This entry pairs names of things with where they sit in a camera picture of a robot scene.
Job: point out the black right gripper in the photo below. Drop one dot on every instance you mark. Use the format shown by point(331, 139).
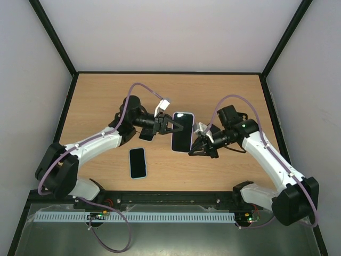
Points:
point(208, 144)

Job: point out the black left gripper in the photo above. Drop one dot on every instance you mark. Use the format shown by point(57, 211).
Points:
point(161, 125)

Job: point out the phone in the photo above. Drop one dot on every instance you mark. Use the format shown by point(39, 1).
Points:
point(146, 134)
point(137, 163)
point(182, 140)

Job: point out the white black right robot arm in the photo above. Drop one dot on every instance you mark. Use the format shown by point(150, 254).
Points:
point(295, 197)

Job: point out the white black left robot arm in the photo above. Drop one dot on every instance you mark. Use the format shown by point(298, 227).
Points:
point(57, 172)

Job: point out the phone in dark case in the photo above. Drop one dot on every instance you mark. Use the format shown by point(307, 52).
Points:
point(146, 134)

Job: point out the phone in light blue case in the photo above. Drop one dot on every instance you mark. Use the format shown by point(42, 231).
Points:
point(137, 163)

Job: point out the metal tray sheet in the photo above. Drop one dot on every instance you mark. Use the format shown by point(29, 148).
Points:
point(264, 237)

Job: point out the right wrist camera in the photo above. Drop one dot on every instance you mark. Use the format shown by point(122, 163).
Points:
point(203, 129)

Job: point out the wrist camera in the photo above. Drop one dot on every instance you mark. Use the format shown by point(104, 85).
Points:
point(203, 129)
point(162, 106)

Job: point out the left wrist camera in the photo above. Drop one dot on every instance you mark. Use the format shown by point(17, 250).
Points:
point(162, 106)

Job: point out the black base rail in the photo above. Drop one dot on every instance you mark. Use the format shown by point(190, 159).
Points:
point(220, 200)

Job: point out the white slotted cable duct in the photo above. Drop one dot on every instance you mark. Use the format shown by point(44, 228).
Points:
point(136, 217)

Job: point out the black enclosure frame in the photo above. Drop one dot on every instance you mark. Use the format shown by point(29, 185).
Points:
point(42, 16)

